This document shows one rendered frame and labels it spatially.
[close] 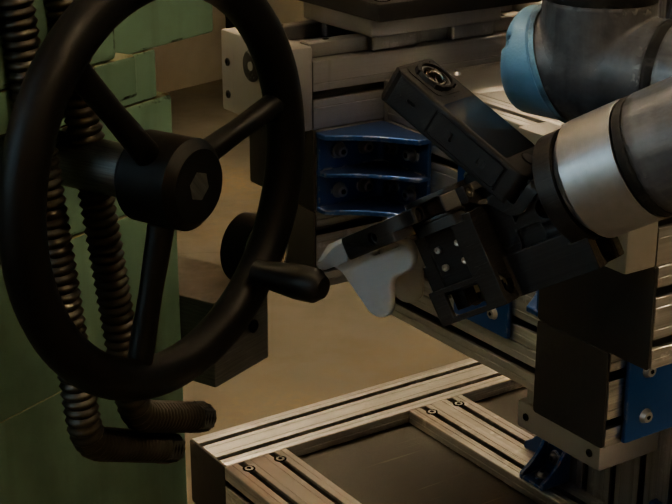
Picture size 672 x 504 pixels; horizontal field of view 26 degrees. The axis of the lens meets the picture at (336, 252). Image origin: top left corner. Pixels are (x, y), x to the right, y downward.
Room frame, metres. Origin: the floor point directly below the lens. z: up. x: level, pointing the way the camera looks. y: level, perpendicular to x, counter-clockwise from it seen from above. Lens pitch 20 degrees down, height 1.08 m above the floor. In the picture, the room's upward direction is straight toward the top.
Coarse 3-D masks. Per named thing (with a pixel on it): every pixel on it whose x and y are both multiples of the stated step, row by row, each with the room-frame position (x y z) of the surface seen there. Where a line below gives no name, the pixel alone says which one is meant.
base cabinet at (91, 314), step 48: (144, 240) 1.14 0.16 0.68; (0, 288) 1.00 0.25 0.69; (96, 288) 1.09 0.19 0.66; (0, 336) 1.00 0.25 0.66; (96, 336) 1.08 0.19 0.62; (0, 384) 0.99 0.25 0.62; (48, 384) 1.03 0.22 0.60; (0, 432) 0.99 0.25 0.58; (48, 432) 1.03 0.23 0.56; (0, 480) 0.98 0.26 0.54; (48, 480) 1.02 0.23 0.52; (96, 480) 1.07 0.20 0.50; (144, 480) 1.12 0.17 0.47
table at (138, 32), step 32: (160, 0) 1.16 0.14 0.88; (192, 0) 1.20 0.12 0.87; (128, 32) 1.13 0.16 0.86; (160, 32) 1.16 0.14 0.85; (192, 32) 1.20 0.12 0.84; (96, 64) 0.96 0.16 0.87; (128, 64) 0.99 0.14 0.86; (0, 96) 0.88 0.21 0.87; (128, 96) 0.98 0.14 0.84; (0, 128) 0.88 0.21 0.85
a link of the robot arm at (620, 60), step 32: (544, 0) 0.94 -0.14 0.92; (576, 0) 0.92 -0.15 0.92; (608, 0) 0.91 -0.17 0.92; (640, 0) 0.92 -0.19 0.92; (512, 32) 0.95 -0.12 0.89; (544, 32) 0.94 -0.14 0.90; (576, 32) 0.92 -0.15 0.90; (608, 32) 0.91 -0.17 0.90; (640, 32) 0.91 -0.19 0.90; (512, 64) 0.94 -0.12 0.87; (544, 64) 0.93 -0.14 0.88; (576, 64) 0.91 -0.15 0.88; (608, 64) 0.90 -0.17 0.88; (640, 64) 0.89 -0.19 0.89; (512, 96) 0.95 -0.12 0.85; (544, 96) 0.93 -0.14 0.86; (576, 96) 0.92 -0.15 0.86; (608, 96) 0.90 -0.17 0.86
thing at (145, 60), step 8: (136, 56) 1.14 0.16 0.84; (144, 56) 1.14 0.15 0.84; (152, 56) 1.15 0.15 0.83; (136, 64) 1.14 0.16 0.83; (144, 64) 1.14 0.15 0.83; (152, 64) 1.15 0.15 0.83; (136, 72) 1.14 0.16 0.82; (144, 72) 1.14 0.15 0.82; (152, 72) 1.15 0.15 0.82; (144, 80) 1.14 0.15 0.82; (152, 80) 1.15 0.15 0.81; (144, 88) 1.14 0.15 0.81; (152, 88) 1.15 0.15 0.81; (136, 96) 1.13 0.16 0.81; (144, 96) 1.14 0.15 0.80; (152, 96) 1.15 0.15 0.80; (128, 104) 1.13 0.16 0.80; (64, 120) 1.06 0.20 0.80
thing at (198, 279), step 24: (192, 264) 1.25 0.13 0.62; (216, 264) 1.25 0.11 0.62; (192, 288) 1.19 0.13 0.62; (216, 288) 1.19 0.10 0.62; (192, 312) 1.17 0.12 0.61; (264, 312) 1.22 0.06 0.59; (240, 336) 1.19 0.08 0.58; (264, 336) 1.22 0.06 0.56; (240, 360) 1.18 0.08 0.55; (216, 384) 1.16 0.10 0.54
